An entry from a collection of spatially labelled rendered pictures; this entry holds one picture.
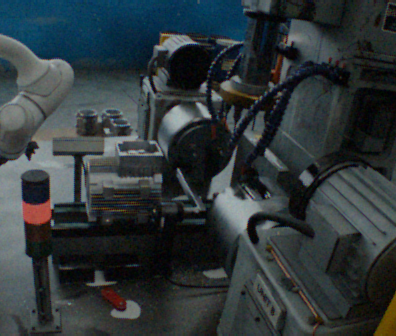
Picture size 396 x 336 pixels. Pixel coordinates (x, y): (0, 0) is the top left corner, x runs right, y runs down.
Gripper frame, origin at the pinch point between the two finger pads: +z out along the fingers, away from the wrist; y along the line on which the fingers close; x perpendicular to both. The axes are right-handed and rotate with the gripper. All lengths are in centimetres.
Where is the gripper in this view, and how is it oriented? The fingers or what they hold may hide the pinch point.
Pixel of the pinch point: (10, 165)
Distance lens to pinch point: 145.3
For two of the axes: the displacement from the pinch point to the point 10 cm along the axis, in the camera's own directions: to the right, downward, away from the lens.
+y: -7.3, 4.6, -5.1
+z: -4.2, 2.8, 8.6
